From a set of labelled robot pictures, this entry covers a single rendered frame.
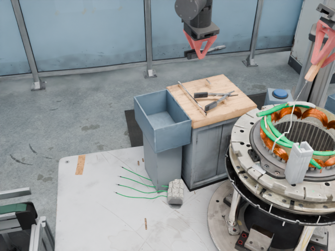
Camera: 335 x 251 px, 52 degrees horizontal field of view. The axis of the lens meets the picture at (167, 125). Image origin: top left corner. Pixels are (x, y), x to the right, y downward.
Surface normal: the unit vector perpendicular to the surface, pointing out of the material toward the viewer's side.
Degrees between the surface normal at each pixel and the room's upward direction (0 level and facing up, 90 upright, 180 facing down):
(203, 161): 90
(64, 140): 0
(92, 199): 0
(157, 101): 90
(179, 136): 90
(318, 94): 90
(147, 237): 0
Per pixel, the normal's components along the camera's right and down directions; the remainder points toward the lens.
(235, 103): 0.00, -0.78
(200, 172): 0.39, 0.58
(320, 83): -0.42, 0.57
